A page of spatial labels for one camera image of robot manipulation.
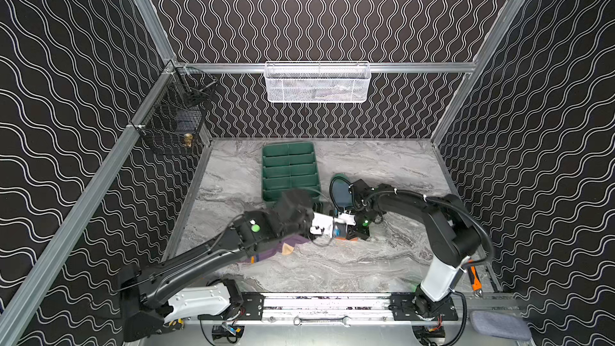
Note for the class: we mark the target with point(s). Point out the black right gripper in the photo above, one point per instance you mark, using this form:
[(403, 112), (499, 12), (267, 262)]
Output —
[(360, 230)]

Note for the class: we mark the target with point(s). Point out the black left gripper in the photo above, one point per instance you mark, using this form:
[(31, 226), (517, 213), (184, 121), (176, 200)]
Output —
[(303, 221)]

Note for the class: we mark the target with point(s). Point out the blue orange striped sock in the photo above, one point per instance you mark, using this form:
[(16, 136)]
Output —
[(339, 191)]

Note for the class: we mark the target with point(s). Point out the purple striped sock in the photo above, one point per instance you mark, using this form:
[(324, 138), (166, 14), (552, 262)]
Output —
[(286, 247)]

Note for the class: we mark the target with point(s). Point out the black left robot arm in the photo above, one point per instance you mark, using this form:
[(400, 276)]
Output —
[(144, 293)]

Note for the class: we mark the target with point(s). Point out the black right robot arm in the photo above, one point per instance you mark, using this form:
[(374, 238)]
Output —
[(457, 241)]

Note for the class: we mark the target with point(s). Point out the green divided plastic tray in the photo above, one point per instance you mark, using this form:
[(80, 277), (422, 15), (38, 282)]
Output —
[(287, 166)]

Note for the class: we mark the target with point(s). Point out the grey cloth pad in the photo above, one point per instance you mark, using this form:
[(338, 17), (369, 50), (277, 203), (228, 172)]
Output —
[(500, 326)]

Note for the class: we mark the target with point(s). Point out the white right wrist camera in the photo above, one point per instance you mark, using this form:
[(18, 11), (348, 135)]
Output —
[(344, 226)]

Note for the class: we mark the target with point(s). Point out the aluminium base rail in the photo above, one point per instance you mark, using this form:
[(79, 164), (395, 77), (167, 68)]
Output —
[(349, 309)]

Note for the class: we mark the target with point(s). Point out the white mesh wall basket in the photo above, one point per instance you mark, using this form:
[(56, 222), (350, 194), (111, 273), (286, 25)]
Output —
[(317, 82)]

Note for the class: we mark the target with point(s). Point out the orange handled tool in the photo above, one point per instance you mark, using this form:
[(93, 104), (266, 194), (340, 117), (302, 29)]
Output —
[(476, 284)]

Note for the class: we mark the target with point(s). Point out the black wire wall basket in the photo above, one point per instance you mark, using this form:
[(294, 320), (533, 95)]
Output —
[(174, 125)]

